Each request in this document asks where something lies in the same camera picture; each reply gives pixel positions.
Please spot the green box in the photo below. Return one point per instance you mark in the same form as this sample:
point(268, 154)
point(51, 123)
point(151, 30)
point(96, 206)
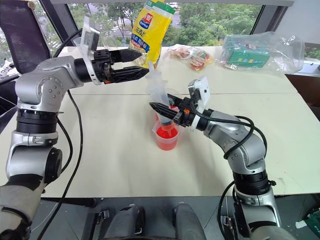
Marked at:
point(247, 58)

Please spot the plastic cup with red liquid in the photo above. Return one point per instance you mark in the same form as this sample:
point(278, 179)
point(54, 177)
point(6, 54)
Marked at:
point(166, 143)

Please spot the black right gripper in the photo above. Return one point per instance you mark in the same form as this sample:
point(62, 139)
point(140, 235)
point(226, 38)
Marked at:
point(186, 115)

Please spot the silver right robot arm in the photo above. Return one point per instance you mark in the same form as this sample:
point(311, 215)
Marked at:
point(245, 150)

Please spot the black office chair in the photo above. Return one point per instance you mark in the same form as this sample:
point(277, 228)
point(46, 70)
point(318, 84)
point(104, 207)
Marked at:
point(23, 32)

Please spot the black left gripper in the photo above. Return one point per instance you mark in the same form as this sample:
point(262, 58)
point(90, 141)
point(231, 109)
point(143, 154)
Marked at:
point(101, 63)

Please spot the clear plastic bag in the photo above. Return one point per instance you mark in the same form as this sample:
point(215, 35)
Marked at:
point(280, 47)

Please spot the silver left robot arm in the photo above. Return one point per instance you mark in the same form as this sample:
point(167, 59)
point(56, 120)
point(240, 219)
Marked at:
point(42, 87)

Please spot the yellow oatmeal bag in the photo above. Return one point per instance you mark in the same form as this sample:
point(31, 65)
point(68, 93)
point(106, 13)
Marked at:
point(151, 27)

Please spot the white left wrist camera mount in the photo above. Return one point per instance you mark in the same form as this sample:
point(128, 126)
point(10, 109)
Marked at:
point(88, 40)

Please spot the pile of snack packets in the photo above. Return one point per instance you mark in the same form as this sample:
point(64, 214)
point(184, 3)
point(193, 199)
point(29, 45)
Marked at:
point(195, 58)

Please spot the green circuit board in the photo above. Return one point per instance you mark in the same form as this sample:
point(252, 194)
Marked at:
point(314, 220)

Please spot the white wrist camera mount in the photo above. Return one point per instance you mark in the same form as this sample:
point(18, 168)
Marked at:
point(203, 87)
point(88, 40)

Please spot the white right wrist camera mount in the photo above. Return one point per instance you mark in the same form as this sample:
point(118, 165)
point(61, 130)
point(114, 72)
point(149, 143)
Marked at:
point(203, 87)

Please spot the dark grey rounded shape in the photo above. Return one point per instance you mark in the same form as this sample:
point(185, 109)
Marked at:
point(126, 222)
point(186, 222)

